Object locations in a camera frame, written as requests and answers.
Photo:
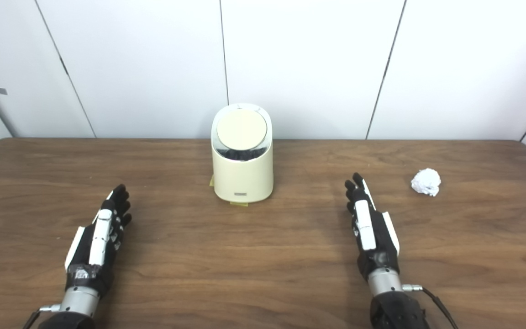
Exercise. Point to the cream-colored round bin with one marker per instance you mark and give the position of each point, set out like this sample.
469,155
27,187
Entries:
243,176

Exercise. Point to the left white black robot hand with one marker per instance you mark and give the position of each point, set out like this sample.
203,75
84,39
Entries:
101,237

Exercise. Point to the white paper ball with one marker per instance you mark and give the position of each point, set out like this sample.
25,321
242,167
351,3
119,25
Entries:
426,182

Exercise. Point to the wide yellow tape piece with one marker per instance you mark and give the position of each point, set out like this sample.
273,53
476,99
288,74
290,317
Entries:
239,203

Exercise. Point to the cream round bin lid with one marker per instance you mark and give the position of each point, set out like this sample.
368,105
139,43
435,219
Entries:
242,129

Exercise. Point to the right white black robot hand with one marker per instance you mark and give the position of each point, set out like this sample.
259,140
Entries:
369,228

